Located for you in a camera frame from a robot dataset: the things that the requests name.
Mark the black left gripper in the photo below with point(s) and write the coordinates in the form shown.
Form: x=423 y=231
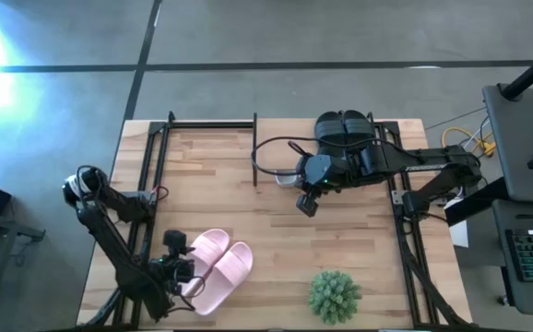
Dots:
x=172 y=274

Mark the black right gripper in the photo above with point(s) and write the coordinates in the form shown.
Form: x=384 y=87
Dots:
x=319 y=170

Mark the grey slide sandal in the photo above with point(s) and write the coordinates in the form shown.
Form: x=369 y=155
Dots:
x=285 y=181

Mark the black slide sandal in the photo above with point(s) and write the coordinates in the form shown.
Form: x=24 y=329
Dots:
x=328 y=126
x=358 y=125

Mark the pale pink slide sandal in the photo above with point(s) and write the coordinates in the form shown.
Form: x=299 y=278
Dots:
x=227 y=272
x=209 y=246

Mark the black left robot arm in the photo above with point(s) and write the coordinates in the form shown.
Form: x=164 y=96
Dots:
x=105 y=230

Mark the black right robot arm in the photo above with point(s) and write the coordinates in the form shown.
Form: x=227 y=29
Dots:
x=432 y=159

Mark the green artificial plant in pot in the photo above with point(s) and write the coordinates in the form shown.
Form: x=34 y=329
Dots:
x=334 y=297

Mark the white box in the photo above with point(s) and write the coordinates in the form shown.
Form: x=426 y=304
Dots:
x=459 y=235

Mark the black support beam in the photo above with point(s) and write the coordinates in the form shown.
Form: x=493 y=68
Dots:
x=478 y=203

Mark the grey side desk top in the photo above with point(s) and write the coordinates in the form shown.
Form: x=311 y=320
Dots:
x=520 y=138

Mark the black pole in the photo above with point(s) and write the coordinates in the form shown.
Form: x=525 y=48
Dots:
x=529 y=74

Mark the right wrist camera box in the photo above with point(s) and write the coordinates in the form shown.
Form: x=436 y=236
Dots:
x=308 y=205

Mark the wooden shelf with black frame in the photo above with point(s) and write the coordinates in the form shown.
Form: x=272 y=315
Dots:
x=275 y=154

